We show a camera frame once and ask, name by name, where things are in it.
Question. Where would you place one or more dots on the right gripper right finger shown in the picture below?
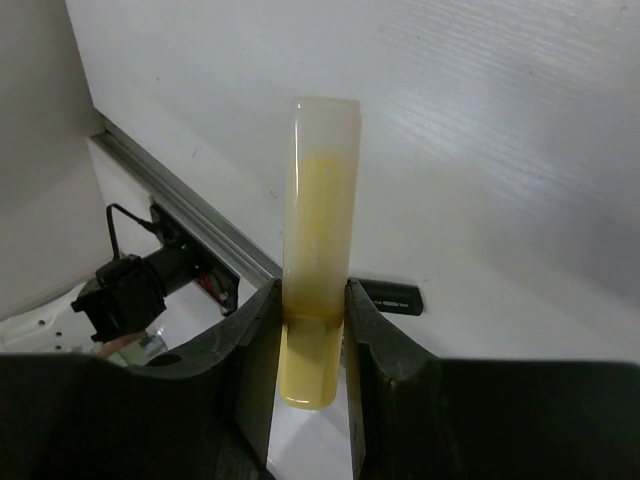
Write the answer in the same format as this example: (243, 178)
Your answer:
(413, 415)

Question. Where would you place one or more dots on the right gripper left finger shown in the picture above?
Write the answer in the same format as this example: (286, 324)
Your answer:
(202, 410)

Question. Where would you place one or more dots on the purple black highlighter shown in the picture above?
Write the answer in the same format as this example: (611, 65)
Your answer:
(393, 297)

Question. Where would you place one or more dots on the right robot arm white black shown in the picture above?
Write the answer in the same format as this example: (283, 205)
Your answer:
(129, 293)

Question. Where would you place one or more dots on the aluminium front rail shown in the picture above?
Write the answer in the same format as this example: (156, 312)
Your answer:
(200, 219)

